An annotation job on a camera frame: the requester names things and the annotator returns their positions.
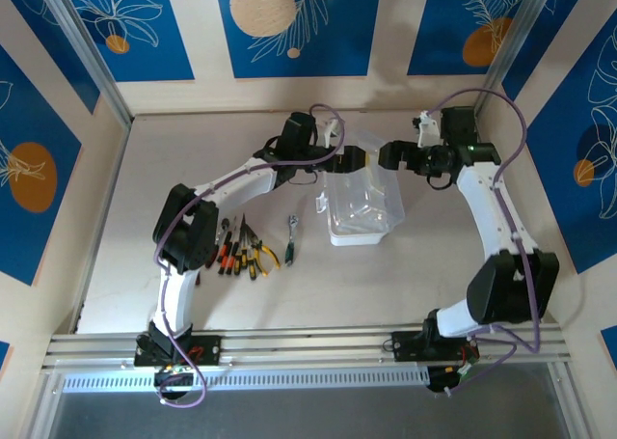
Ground clear plastic tool box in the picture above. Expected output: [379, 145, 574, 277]
[315, 128, 406, 247]

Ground green handled ratchet wrench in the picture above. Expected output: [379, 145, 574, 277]
[283, 212, 301, 268]

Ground yellow handled pliers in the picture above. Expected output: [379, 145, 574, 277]
[253, 239, 282, 280]

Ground long needle nose pliers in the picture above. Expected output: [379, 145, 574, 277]
[239, 211, 264, 283]

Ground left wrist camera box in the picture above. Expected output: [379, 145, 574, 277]
[323, 118, 346, 149]

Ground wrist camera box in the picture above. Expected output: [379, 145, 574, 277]
[323, 118, 346, 149]
[412, 111, 443, 149]

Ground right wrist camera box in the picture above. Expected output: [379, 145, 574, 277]
[412, 111, 443, 149]

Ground aluminium frame post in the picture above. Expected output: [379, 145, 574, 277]
[36, 0, 135, 127]
[469, 0, 555, 118]

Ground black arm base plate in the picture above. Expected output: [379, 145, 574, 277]
[133, 335, 223, 368]
[390, 330, 481, 363]

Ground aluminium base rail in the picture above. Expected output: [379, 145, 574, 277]
[41, 323, 574, 376]

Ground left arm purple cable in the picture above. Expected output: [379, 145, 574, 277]
[152, 103, 347, 407]

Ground slotted grey cable duct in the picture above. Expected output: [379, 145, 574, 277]
[61, 366, 431, 395]

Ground aluminium frame leg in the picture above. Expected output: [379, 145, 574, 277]
[547, 361, 589, 439]
[26, 373, 67, 439]

